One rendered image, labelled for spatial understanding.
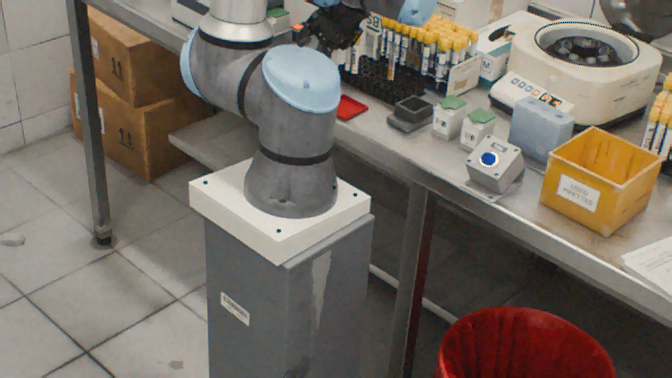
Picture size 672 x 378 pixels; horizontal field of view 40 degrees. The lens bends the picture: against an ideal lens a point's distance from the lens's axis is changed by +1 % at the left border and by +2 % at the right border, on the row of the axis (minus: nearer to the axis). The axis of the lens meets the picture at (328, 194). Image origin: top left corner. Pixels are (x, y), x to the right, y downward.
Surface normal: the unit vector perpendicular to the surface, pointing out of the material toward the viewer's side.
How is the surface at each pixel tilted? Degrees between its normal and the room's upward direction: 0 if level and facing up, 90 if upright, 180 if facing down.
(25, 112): 90
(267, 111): 86
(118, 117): 87
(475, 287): 2
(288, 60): 9
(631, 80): 90
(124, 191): 0
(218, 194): 4
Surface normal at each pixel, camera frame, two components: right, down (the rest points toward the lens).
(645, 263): 0.05, -0.82
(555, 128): -0.76, 0.34
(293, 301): 0.72, 0.43
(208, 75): -0.60, 0.32
